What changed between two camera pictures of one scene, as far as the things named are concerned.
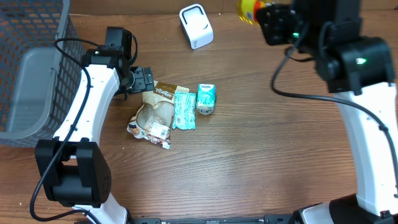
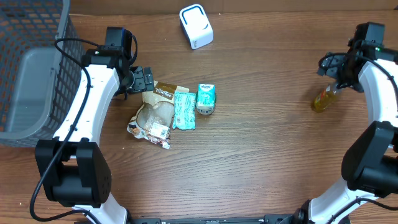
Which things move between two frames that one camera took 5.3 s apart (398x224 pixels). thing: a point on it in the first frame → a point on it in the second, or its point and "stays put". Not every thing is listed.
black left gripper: (139, 84) stays put
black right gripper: (269, 25) → (329, 68)
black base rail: (270, 219) stays put
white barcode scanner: (196, 25) stays put
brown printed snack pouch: (153, 119) stays put
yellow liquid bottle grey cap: (247, 9) → (326, 98)
